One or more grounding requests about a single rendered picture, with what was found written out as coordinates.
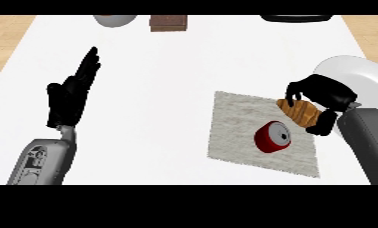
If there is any red can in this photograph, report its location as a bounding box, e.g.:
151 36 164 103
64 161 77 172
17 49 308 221
253 120 293 154

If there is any brown wooden block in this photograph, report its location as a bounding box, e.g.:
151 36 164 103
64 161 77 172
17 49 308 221
150 14 189 33

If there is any grey fabric placemat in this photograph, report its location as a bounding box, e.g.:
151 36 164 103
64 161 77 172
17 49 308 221
206 90 322 179

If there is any white plate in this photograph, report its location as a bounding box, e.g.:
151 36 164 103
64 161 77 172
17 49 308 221
312 55 378 110

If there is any grey bowl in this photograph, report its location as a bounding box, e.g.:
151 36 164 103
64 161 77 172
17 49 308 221
92 14 139 28

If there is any golden brown croissant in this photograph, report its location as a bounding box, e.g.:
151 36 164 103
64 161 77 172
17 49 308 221
275 98 324 129

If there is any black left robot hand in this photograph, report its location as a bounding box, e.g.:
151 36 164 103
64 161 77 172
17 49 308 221
46 46 104 128

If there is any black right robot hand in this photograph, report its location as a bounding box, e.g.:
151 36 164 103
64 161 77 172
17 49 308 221
285 73 359 137

